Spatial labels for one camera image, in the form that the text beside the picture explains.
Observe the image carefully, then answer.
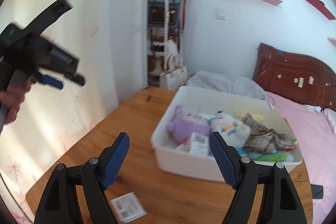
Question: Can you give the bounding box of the white plush bear toy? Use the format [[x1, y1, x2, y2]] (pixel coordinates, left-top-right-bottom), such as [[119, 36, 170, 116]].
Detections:
[[209, 111, 251, 149]]

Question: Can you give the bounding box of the white curtain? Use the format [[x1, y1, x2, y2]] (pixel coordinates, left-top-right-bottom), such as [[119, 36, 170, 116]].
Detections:
[[1, 0, 146, 223]]

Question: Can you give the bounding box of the pink bed quilt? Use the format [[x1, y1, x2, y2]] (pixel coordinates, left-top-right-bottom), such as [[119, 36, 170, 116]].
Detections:
[[266, 92, 335, 223]]

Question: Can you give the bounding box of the white plastic storage bin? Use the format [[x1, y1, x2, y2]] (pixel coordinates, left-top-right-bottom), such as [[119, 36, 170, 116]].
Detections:
[[151, 86, 295, 182]]

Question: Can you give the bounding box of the wooden table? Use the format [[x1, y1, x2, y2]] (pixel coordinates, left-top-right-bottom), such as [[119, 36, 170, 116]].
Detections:
[[26, 86, 312, 223]]

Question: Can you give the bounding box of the white paper box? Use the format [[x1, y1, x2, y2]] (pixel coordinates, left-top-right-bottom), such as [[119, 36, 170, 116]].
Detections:
[[110, 192, 147, 223]]

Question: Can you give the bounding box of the black phone on bed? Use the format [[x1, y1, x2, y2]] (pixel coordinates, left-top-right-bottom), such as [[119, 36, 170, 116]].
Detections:
[[310, 184, 323, 200]]

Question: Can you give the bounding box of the pink pillow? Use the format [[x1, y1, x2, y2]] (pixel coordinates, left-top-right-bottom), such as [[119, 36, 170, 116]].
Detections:
[[323, 108, 336, 135]]

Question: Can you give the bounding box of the person's left hand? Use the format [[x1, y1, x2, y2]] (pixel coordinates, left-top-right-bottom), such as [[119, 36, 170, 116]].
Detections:
[[1, 79, 31, 124]]

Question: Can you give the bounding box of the yellow plush duck toy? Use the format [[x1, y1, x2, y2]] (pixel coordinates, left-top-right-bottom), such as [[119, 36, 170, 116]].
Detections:
[[240, 113, 265, 123]]

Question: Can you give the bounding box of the white fluffy bag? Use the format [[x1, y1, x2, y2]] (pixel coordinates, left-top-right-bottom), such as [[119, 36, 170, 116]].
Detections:
[[148, 35, 179, 57]]

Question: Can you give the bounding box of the light blue plush toy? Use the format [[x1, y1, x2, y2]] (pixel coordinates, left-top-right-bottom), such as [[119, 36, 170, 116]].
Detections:
[[236, 148, 294, 162]]

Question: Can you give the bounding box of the dark wooden headboard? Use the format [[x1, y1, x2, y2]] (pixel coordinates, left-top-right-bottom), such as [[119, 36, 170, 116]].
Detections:
[[253, 43, 335, 110]]

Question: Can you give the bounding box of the purple plush owl toy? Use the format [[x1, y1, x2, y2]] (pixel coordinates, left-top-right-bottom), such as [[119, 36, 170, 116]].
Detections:
[[166, 105, 211, 143]]

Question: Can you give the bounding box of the red wall shelf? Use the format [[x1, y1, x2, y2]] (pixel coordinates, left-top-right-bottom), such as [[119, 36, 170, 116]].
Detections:
[[305, 0, 335, 20]]

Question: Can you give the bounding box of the blue and black satchel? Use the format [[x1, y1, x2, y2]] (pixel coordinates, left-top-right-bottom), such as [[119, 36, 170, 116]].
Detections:
[[147, 0, 182, 28]]

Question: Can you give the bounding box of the white handbag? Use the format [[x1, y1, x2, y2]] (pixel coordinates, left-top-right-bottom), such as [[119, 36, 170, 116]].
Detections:
[[159, 54, 189, 91]]

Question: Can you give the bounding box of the plaid fabric bow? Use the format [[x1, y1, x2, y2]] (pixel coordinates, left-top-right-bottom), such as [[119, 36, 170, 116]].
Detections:
[[241, 114, 295, 154]]

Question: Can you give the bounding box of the wall light switch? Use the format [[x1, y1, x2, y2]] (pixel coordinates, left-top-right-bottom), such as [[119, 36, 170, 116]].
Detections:
[[215, 9, 226, 20]]

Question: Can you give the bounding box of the grey cloth bundle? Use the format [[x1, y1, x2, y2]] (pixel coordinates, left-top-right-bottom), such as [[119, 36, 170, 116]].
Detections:
[[187, 71, 268, 101]]

